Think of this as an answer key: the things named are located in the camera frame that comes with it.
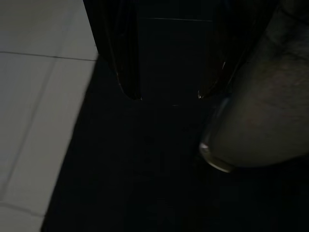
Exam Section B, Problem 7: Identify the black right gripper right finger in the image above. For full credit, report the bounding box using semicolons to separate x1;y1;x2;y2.
197;0;281;100

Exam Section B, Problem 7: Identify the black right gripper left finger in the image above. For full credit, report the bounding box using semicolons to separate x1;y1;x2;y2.
83;0;143;101

